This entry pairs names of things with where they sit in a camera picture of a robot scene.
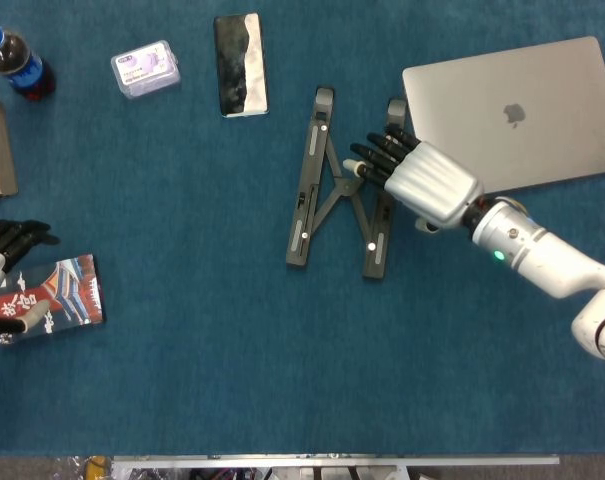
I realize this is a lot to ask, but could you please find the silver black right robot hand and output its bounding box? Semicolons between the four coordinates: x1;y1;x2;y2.
342;124;485;234

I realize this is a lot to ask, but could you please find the black folding laptop stand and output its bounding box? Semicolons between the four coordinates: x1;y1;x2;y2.
285;85;408;281

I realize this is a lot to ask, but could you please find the silver apple laptop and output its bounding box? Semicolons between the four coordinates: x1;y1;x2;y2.
401;35;605;196

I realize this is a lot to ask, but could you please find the red blue illustrated book box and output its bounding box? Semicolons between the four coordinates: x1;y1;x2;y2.
0;253;106;346

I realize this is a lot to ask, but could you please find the cola bottle blue cap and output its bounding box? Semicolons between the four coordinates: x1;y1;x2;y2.
0;20;57;102

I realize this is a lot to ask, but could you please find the crumpled clear plastic wrap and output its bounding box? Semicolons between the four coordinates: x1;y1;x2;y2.
51;455;91;480

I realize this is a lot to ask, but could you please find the yellow object under table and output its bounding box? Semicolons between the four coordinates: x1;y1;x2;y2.
84;455;108;480

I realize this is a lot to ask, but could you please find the clear plastic box purple label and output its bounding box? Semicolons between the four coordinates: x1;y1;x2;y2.
110;40;182;100

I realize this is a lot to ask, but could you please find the teal table cloth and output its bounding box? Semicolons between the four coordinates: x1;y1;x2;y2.
0;0;605;457

